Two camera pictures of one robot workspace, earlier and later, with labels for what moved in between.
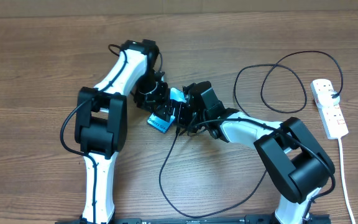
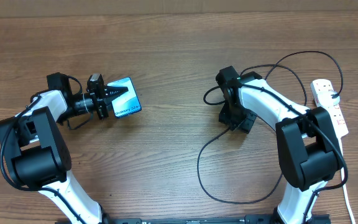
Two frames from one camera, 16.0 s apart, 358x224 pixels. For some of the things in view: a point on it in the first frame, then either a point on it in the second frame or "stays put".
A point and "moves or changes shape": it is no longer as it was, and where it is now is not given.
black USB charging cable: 236,71 to 274,67
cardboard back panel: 36,9 stays put
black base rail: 262,219 stays put
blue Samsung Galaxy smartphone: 163,124 moves or changes shape
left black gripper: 159,98 to 100,102
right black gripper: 179,106 to 246,125
